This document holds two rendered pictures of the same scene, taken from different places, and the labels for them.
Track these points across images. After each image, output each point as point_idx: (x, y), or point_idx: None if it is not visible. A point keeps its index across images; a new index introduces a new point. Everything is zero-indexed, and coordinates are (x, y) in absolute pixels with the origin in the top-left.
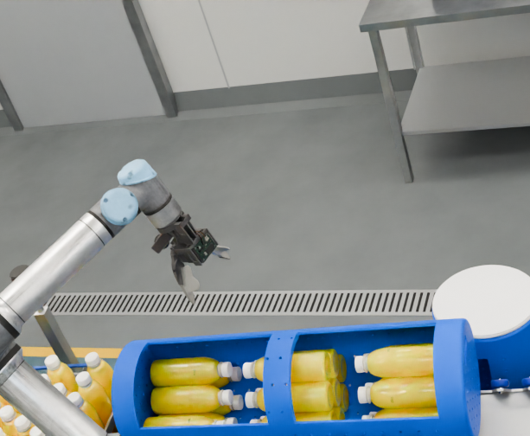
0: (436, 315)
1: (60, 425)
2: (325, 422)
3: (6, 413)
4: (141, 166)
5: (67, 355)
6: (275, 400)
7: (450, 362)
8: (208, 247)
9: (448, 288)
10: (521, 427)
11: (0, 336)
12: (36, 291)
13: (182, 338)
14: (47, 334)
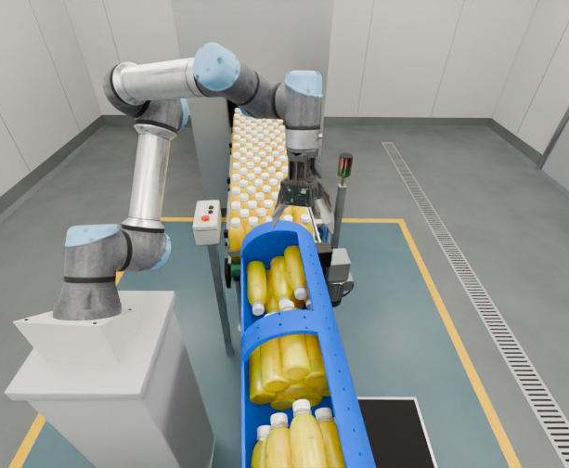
0: None
1: (134, 185)
2: (241, 389)
3: (258, 195)
4: (301, 72)
5: (336, 217)
6: (248, 336)
7: None
8: (298, 199)
9: None
10: None
11: (108, 87)
12: (136, 79)
13: (303, 251)
14: (336, 198)
